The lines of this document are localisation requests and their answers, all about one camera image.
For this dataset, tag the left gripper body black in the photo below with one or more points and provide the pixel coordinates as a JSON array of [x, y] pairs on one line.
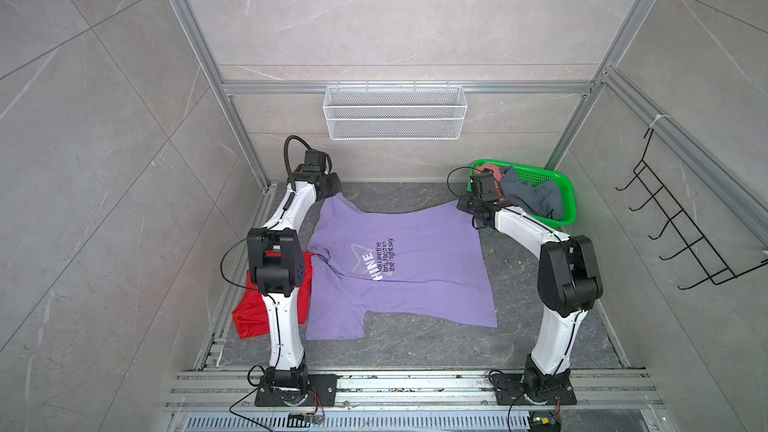
[[331, 184]]

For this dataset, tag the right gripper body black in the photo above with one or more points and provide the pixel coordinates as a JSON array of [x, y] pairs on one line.
[[468, 204]]

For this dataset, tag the purple t shirt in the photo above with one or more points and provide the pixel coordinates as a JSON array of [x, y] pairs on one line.
[[428, 262]]

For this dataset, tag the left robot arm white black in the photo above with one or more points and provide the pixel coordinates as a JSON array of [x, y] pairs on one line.
[[276, 268]]

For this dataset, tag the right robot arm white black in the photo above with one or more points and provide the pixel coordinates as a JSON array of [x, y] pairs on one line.
[[568, 284]]

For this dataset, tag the pink t shirt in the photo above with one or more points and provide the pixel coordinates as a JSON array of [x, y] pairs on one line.
[[498, 171]]

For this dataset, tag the green plastic basket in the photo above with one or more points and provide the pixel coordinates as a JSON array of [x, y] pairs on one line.
[[564, 192]]

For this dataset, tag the dark grey t shirt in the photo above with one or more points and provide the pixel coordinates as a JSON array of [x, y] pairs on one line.
[[533, 191]]

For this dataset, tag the red folded t shirt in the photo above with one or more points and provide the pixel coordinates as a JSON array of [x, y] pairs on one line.
[[250, 315]]

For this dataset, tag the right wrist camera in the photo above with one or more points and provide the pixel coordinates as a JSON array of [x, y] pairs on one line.
[[484, 186]]

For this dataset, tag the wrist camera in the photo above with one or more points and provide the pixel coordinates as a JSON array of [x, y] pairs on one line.
[[484, 186], [316, 162]]

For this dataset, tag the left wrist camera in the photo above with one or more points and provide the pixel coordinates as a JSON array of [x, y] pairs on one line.
[[316, 162]]

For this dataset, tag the white wire mesh shelf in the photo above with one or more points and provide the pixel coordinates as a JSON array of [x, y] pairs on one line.
[[394, 112]]

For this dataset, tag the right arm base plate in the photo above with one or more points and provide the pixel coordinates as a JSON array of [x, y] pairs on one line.
[[520, 389]]

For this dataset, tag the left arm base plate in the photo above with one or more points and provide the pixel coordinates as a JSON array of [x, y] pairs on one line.
[[321, 391]]

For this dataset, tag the aluminium mounting rail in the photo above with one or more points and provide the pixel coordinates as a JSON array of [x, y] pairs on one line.
[[624, 389]]

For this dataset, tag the black wire hook rack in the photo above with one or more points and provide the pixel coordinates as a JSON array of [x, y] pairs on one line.
[[679, 223]]

